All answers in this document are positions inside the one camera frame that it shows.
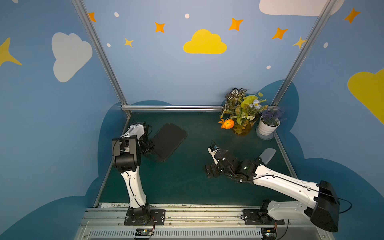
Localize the black plastic cutting board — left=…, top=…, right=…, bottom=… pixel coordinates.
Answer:
left=151, top=123, right=188, bottom=162

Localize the steel cleaver knife black handle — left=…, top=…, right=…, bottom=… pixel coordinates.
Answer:
left=257, top=148, right=277, bottom=165

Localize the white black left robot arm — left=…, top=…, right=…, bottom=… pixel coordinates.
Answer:
left=112, top=122, right=154, bottom=219

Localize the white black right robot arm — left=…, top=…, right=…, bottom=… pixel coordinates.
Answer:
left=204, top=145, right=340, bottom=233

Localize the right green circuit board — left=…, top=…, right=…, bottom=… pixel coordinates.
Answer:
left=261, top=228, right=277, bottom=240

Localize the green circuit board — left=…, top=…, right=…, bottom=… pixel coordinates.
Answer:
left=135, top=229, right=153, bottom=239
left=261, top=228, right=277, bottom=240

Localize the left green circuit board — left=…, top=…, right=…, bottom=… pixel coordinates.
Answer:
left=135, top=229, right=153, bottom=239

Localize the grey plastic pot saucer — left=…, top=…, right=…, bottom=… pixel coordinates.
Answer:
left=255, top=127, right=275, bottom=141

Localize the white pot with lavender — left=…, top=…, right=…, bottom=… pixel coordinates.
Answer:
left=258, top=107, right=285, bottom=137

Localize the glass vase with artificial flowers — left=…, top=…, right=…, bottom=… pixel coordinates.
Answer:
left=219, top=88, right=268, bottom=136

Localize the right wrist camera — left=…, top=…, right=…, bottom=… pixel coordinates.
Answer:
left=208, top=145, right=222, bottom=165

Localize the rear aluminium frame bar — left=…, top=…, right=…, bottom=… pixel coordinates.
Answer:
left=122, top=105, right=222, bottom=112

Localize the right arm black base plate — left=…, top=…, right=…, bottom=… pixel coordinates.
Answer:
left=240, top=209, right=285, bottom=226

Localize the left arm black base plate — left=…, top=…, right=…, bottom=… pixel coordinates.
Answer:
left=124, top=208, right=166, bottom=226

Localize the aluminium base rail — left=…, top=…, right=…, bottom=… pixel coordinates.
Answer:
left=75, top=203, right=334, bottom=240

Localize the left aluminium frame post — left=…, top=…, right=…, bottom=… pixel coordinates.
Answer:
left=72, top=0, right=132, bottom=120

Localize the aluminium frame post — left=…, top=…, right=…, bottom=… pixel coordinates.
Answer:
left=72, top=0, right=132, bottom=120
left=271, top=0, right=338, bottom=108

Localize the right aluminium frame post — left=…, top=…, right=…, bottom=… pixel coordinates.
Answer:
left=271, top=0, right=338, bottom=108

